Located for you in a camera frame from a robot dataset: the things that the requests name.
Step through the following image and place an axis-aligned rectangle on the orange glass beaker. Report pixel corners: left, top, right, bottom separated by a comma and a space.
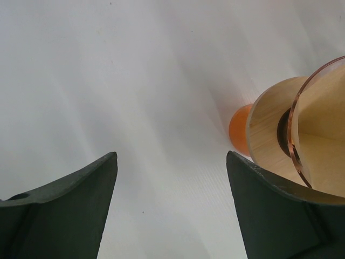
228, 104, 252, 156

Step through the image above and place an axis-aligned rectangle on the wooden dripper ring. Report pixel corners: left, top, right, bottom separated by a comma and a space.
246, 76, 313, 187

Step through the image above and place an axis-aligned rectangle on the pink glass dripper cone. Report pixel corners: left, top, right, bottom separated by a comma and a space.
288, 55, 345, 189

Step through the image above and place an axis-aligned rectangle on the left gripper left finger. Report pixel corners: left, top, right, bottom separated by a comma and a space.
1, 152, 118, 258

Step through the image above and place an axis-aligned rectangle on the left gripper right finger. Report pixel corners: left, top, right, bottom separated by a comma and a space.
226, 151, 344, 258

